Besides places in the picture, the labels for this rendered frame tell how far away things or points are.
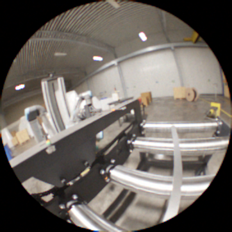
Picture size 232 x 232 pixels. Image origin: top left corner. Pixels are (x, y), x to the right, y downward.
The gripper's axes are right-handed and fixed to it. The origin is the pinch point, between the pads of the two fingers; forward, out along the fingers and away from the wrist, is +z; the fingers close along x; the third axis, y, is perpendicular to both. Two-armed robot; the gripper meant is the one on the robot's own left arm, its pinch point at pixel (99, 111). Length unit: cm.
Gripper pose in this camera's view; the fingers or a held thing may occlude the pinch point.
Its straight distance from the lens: 54.5
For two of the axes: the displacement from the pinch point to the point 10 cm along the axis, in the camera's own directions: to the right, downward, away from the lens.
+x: -2.2, -9.4, -2.6
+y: -5.6, 3.4, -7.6
